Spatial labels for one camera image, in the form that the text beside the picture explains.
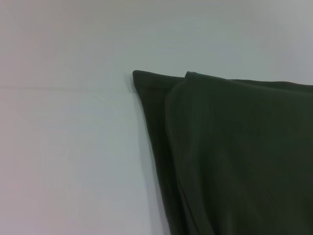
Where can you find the dark green shirt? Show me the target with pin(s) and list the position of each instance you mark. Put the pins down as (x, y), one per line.
(232, 159)

